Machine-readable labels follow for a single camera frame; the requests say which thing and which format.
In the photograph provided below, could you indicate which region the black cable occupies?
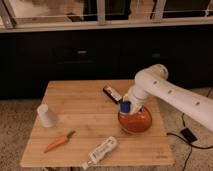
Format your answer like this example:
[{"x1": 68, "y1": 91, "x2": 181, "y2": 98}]
[{"x1": 166, "y1": 88, "x2": 213, "y2": 171}]

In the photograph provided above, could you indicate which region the black power adapter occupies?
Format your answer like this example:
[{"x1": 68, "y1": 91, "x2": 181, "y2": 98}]
[{"x1": 181, "y1": 128, "x2": 197, "y2": 143}]

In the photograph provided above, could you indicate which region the black cabinet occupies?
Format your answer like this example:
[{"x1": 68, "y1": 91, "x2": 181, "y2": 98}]
[{"x1": 0, "y1": 26, "x2": 213, "y2": 99}]

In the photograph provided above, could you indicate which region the orange toy carrot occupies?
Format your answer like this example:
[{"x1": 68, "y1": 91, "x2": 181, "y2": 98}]
[{"x1": 44, "y1": 131, "x2": 74, "y2": 153}]

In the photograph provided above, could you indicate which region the window frame rail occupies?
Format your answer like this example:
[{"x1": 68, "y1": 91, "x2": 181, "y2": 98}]
[{"x1": 0, "y1": 0, "x2": 213, "y2": 32}]

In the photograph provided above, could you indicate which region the orange ceramic bowl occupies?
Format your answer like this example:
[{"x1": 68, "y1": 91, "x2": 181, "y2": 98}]
[{"x1": 118, "y1": 107, "x2": 152, "y2": 134}]

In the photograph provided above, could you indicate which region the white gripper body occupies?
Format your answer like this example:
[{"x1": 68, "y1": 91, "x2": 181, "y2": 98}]
[{"x1": 121, "y1": 94, "x2": 144, "y2": 115}]

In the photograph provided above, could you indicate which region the clear plastic bottle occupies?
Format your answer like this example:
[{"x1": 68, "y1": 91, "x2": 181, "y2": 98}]
[{"x1": 82, "y1": 136, "x2": 118, "y2": 170}]

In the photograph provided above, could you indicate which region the white paper cup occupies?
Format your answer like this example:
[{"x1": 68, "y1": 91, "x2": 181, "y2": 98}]
[{"x1": 37, "y1": 104, "x2": 57, "y2": 128}]

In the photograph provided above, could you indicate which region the dark candy bar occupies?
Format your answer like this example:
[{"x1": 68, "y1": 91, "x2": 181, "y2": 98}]
[{"x1": 103, "y1": 86, "x2": 122, "y2": 104}]

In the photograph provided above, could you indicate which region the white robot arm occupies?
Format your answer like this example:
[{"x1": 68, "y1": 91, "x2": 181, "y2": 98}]
[{"x1": 123, "y1": 64, "x2": 213, "y2": 132}]

